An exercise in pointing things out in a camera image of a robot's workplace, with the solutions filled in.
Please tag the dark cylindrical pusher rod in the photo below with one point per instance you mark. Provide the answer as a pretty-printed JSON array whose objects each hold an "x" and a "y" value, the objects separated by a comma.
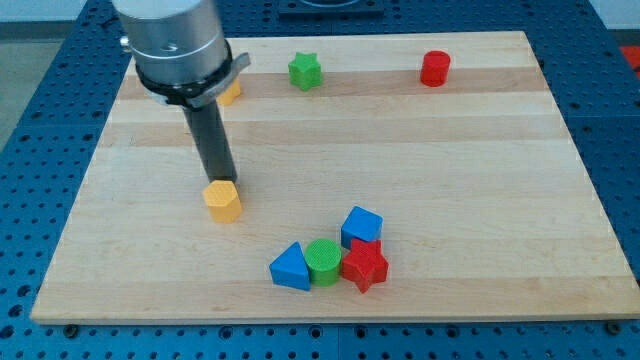
[{"x": 207, "y": 129}]

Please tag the yellow hexagon block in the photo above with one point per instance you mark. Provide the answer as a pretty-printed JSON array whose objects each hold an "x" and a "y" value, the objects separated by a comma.
[{"x": 222, "y": 200}]

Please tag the yellow block behind arm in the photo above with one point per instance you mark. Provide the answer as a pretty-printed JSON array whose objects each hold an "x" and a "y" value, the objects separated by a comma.
[{"x": 230, "y": 94}]

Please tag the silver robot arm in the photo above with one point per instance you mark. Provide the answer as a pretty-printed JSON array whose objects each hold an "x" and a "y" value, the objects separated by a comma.
[{"x": 182, "y": 58}]

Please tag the blue triangle block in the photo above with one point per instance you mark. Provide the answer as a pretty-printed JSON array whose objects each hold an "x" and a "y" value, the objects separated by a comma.
[{"x": 289, "y": 269}]

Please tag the green circle block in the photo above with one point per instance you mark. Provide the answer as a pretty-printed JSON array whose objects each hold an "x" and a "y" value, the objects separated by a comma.
[{"x": 323, "y": 258}]

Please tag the green star block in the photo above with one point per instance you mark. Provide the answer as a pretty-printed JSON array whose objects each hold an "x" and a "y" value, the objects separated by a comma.
[{"x": 305, "y": 71}]

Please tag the dark mounting plate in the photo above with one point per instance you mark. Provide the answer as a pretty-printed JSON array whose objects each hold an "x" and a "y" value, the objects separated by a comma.
[{"x": 329, "y": 8}]

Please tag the wooden board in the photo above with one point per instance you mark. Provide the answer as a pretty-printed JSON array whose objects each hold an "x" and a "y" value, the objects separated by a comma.
[{"x": 488, "y": 211}]

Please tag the blue cube block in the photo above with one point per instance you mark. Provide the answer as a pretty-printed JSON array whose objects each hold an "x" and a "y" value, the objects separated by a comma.
[{"x": 362, "y": 224}]

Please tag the red star block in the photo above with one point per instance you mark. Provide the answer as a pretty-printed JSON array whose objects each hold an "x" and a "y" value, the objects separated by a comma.
[{"x": 365, "y": 264}]

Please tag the red cylinder block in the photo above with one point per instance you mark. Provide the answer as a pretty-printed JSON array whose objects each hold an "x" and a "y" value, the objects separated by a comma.
[{"x": 435, "y": 68}]

